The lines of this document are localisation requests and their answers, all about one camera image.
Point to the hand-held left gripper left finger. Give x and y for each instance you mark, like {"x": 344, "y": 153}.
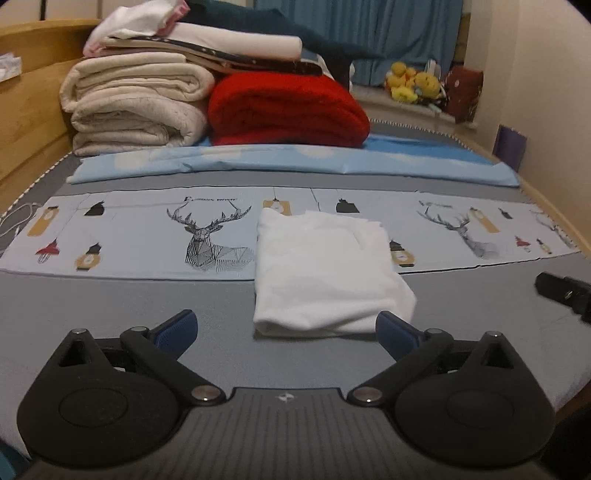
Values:
{"x": 178, "y": 332}

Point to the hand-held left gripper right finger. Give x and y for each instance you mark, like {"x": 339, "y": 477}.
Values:
{"x": 396, "y": 334}

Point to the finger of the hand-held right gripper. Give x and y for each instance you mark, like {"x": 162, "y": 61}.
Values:
{"x": 554, "y": 285}

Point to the white small garment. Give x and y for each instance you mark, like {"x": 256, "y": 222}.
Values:
{"x": 323, "y": 272}

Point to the deer print bed sheet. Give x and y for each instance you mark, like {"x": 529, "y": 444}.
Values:
{"x": 138, "y": 235}

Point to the light blue sheet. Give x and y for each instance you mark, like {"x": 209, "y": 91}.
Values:
{"x": 286, "y": 159}

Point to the cream folded quilt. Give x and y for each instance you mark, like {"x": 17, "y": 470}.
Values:
{"x": 134, "y": 99}

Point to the yellow plush toy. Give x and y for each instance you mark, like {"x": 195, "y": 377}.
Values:
{"x": 404, "y": 95}
{"x": 400, "y": 74}
{"x": 427, "y": 84}

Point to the red folded blanket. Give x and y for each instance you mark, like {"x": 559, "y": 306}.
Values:
{"x": 286, "y": 108}

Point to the wooden headboard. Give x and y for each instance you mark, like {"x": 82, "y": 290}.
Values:
{"x": 32, "y": 120}

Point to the dark dotted folded cloth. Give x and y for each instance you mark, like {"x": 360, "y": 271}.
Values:
{"x": 258, "y": 62}

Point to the white folded cloth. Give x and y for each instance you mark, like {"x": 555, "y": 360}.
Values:
{"x": 244, "y": 41}

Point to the blue curtain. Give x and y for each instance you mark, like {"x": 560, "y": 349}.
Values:
{"x": 392, "y": 32}

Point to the tissue pack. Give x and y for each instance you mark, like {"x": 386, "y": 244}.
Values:
{"x": 9, "y": 65}

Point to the white and pink cloth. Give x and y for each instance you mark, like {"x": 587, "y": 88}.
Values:
{"x": 134, "y": 18}

